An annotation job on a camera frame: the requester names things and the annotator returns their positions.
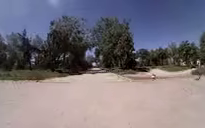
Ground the row of trees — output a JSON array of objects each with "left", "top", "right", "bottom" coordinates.
[{"left": 0, "top": 15, "right": 205, "bottom": 75}]

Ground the pale dirt path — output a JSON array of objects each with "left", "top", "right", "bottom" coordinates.
[{"left": 0, "top": 67, "right": 205, "bottom": 128}]

